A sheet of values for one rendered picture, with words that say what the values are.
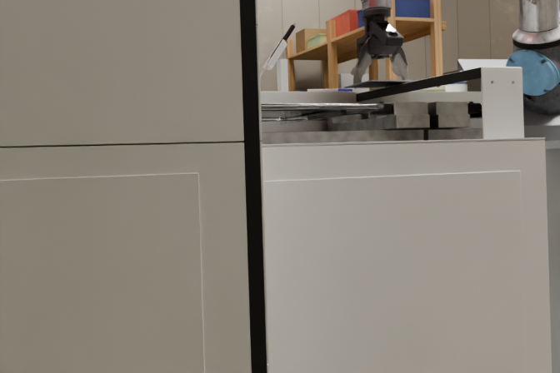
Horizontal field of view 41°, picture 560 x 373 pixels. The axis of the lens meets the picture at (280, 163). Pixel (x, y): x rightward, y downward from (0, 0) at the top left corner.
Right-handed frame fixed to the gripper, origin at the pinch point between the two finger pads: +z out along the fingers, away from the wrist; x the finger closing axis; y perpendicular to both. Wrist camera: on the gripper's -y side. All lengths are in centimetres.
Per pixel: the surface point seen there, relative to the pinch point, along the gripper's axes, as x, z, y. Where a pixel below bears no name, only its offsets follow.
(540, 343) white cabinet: -2, 53, -55
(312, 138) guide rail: 31.2, 13.0, -28.1
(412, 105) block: 9.1, 6.5, -30.7
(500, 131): 1, 13, -49
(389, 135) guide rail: 13.4, 12.7, -28.0
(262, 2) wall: -155, -142, 551
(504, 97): -0.5, 6.6, -49.0
